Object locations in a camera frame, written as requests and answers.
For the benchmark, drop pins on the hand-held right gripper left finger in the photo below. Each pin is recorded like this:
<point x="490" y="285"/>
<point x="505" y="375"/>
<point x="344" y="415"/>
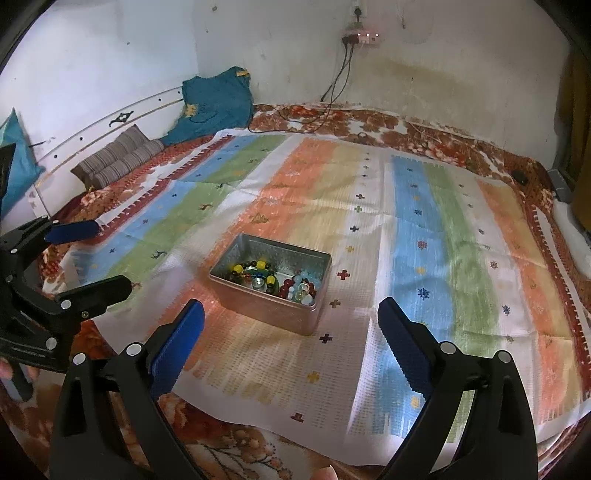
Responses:
<point x="180" y="350"/>

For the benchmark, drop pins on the white headboard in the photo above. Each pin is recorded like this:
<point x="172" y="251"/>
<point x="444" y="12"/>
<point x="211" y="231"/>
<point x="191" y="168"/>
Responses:
<point x="92" y="129"/>

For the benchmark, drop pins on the white wall socket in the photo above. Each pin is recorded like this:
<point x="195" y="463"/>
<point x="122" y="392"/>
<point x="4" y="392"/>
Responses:
<point x="360" y="9"/>

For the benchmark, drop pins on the striped brown cushion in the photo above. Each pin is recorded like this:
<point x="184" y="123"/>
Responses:
<point x="120" y="159"/>

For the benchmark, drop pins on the teal pillow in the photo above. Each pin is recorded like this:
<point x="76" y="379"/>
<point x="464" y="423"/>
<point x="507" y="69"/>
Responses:
<point x="18" y="152"/>

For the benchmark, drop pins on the person's right hand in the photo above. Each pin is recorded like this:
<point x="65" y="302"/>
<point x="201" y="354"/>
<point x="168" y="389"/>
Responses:
<point x="325" y="474"/>

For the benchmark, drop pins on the teal garment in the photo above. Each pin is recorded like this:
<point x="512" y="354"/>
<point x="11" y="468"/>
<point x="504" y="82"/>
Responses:
<point x="217" y="101"/>

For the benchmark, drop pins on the silver metal tin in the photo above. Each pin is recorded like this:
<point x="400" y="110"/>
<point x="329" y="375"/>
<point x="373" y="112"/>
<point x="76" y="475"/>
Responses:
<point x="277" y="311"/>

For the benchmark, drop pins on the grey box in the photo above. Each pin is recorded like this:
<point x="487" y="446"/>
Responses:
<point x="559" y="184"/>

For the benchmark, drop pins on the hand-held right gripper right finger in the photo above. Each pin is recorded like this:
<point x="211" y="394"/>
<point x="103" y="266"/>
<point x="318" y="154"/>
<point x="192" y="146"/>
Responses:
<point x="406" y="350"/>

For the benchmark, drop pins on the small black device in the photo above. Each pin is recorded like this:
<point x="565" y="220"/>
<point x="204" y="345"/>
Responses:
<point x="520" y="177"/>

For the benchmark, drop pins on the person's left hand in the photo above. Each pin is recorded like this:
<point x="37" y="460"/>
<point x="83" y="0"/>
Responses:
<point x="3" y="369"/>

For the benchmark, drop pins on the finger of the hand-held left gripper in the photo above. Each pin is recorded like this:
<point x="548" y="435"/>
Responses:
<point x="74" y="231"/>
<point x="99" y="293"/>

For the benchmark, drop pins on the pink power strip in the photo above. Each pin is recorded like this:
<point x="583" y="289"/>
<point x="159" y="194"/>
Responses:
<point x="362" y="37"/>

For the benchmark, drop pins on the yellow hanging cloth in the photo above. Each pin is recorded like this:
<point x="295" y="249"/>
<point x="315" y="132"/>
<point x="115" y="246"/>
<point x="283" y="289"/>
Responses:
<point x="577" y="92"/>

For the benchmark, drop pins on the striped printed mat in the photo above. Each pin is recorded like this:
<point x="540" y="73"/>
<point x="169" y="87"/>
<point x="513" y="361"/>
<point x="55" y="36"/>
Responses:
<point x="323" y="184"/>

